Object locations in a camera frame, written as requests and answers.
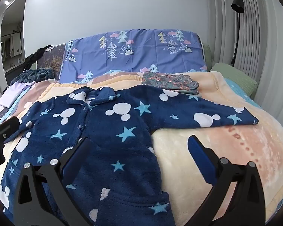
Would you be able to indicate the light blue bed sheet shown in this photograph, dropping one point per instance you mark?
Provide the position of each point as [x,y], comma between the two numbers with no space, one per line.
[243,91]

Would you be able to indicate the brown printed headboard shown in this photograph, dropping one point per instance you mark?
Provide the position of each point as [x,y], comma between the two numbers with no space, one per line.
[51,58]

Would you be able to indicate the black floor lamp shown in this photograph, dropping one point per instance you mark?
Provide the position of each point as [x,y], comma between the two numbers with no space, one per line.
[238,4]

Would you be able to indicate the purple tree-print pillow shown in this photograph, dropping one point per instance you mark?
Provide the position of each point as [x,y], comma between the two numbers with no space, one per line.
[136,58]

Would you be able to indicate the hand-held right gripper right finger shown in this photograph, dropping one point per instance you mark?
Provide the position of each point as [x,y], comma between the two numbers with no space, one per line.
[200,155]

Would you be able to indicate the black cloth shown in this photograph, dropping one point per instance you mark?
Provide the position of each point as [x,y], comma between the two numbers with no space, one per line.
[36,55]

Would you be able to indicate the peach printed fleece blanket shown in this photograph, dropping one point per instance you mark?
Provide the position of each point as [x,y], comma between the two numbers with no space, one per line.
[238,150]

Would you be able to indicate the white pleated curtain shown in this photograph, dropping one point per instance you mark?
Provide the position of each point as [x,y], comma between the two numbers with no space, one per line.
[257,51]

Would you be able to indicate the navy star-print fleece pajama top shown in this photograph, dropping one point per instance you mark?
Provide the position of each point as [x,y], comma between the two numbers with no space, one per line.
[108,131]

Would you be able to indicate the dark teal knit blanket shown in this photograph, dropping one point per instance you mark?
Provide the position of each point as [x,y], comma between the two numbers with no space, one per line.
[37,74]

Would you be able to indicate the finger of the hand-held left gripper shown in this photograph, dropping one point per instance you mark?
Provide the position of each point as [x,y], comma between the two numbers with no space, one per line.
[8,124]

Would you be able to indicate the folded floral clothes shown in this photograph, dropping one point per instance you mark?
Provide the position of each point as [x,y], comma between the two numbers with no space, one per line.
[169,81]

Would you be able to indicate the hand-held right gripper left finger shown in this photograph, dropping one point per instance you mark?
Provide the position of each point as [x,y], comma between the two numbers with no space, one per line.
[72,167]

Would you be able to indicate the green pillow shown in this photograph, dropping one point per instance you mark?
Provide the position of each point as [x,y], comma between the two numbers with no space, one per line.
[235,75]

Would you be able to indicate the lavender cloth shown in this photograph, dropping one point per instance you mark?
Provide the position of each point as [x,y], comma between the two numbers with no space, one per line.
[14,91]

